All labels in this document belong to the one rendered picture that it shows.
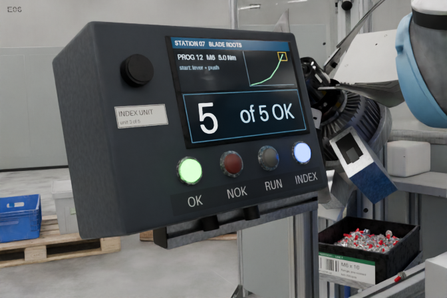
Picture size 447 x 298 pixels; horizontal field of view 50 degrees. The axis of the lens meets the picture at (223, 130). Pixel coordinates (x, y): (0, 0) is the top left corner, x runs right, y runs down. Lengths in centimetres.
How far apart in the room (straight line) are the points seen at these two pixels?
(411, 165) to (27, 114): 704
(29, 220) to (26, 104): 457
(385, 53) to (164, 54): 124
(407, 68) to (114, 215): 29
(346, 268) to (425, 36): 61
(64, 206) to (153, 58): 340
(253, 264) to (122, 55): 240
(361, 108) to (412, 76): 89
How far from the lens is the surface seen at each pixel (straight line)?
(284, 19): 157
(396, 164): 180
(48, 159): 826
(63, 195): 379
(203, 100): 47
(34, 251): 379
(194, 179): 44
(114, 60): 44
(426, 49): 47
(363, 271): 98
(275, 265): 264
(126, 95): 44
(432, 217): 201
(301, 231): 66
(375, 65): 162
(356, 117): 134
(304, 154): 54
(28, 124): 825
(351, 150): 124
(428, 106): 48
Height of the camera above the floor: 119
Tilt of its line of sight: 5 degrees down
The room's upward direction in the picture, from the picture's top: 2 degrees counter-clockwise
